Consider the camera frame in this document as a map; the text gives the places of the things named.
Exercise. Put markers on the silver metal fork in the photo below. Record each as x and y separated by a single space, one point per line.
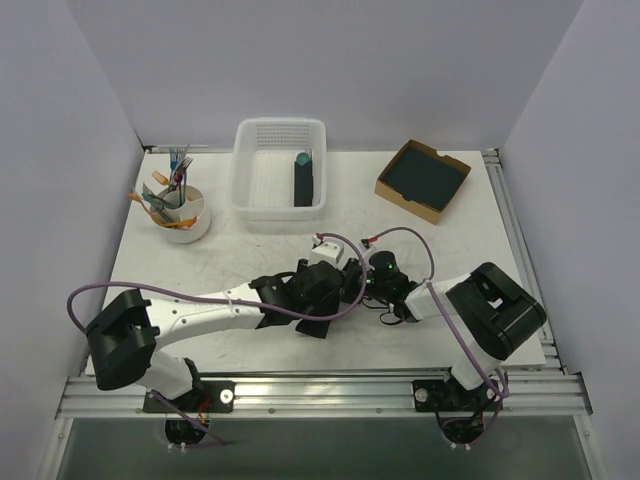
180 161

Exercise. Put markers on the orange plastic fork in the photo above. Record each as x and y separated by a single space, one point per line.
160 178

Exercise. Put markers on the brown cardboard napkin box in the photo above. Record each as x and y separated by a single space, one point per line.
421 181

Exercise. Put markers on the white perforated plastic basket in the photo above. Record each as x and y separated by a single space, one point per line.
261 179

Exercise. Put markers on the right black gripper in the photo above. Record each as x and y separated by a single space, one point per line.
386 281

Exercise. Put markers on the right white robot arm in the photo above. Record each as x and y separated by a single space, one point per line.
494 321

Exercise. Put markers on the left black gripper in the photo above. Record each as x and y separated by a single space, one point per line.
320 307

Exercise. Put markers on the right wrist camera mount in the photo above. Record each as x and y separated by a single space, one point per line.
368 245

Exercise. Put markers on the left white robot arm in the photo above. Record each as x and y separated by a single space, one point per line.
127 339

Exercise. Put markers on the aluminium frame rail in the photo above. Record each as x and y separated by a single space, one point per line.
343 396

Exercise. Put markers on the white utensil holder cup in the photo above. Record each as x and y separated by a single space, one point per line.
188 205

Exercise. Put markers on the dark rolled napkin bundle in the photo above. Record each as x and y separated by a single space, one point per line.
303 185

